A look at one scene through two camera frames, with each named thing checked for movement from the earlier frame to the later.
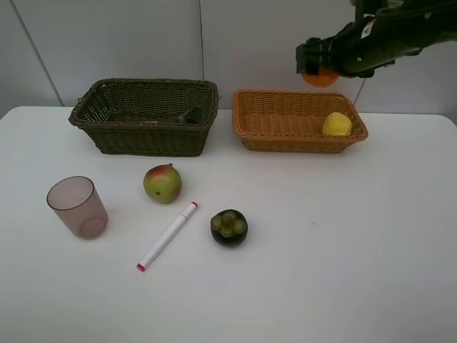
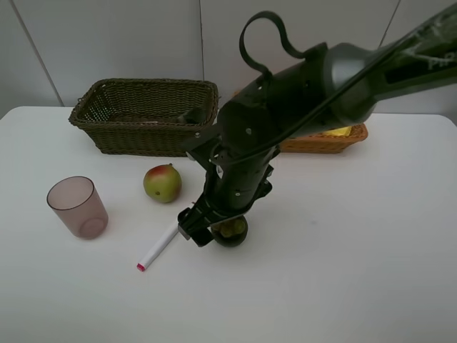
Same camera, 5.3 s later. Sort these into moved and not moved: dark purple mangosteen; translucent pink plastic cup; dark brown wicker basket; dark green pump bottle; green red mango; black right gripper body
Moved: black right gripper body
Not moved: dark green pump bottle; dark brown wicker basket; dark purple mangosteen; green red mango; translucent pink plastic cup
